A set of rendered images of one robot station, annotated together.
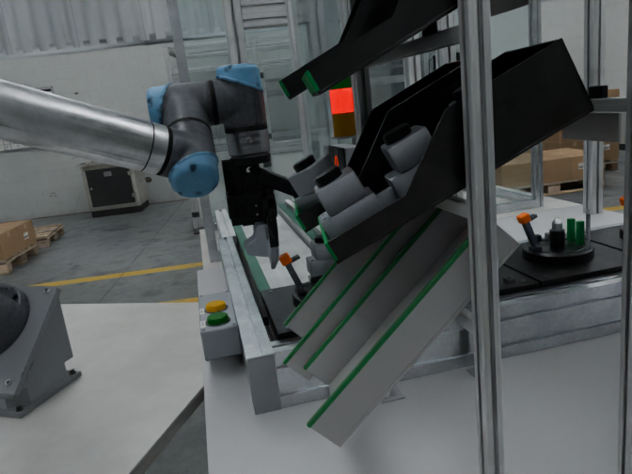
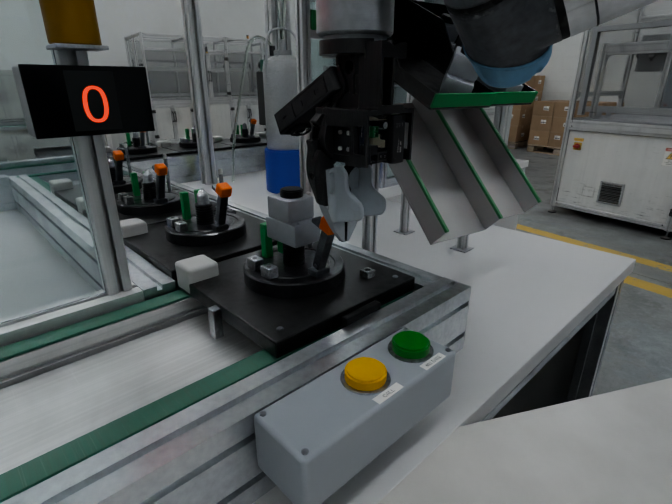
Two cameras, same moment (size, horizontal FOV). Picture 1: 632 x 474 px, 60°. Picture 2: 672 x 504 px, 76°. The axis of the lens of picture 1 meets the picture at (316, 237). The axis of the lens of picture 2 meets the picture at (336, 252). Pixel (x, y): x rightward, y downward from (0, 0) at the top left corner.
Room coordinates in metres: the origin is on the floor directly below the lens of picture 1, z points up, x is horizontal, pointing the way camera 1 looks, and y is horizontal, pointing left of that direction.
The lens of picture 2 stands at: (1.24, 0.49, 1.22)
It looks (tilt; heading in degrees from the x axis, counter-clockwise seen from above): 21 degrees down; 238
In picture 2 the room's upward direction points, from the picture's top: straight up
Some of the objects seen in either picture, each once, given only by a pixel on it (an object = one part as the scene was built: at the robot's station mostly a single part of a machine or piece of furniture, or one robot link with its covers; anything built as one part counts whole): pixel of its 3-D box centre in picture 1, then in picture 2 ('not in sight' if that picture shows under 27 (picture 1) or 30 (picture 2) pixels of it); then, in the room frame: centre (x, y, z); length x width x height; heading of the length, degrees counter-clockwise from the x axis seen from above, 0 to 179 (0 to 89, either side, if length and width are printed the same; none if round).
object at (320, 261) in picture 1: (328, 253); (287, 212); (1.00, -0.02, 1.06); 0.08 x 0.04 x 0.07; 101
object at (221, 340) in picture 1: (218, 322); (364, 403); (1.03, 0.22, 0.93); 0.21 x 0.07 x 0.06; 11
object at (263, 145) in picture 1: (248, 144); (357, 18); (0.97, 0.10, 1.28); 0.08 x 0.08 x 0.05
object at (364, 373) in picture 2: (215, 308); (365, 377); (1.03, 0.22, 0.96); 0.04 x 0.04 x 0.02
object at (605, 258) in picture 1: (557, 235); (149, 187); (1.09, -0.50, 1.01); 0.24 x 0.24 x 0.13; 11
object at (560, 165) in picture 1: (536, 173); not in sight; (6.43, -2.72, 0.20); 1.20 x 0.80 x 0.41; 94
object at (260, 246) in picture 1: (261, 248); (364, 203); (0.96, 0.10, 1.09); 0.06 x 0.03 x 0.09; 101
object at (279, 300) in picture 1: (329, 303); (294, 281); (0.99, -0.01, 0.96); 0.24 x 0.24 x 0.02; 11
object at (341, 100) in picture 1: (341, 101); not in sight; (1.20, -0.09, 1.33); 0.05 x 0.05 x 0.05
